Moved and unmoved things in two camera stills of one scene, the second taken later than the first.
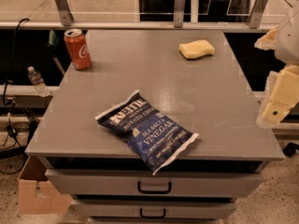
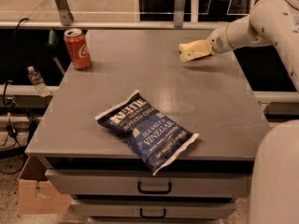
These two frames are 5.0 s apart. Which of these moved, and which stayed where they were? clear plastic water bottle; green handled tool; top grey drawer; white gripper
Moved: white gripper
Stayed: top grey drawer; green handled tool; clear plastic water bottle
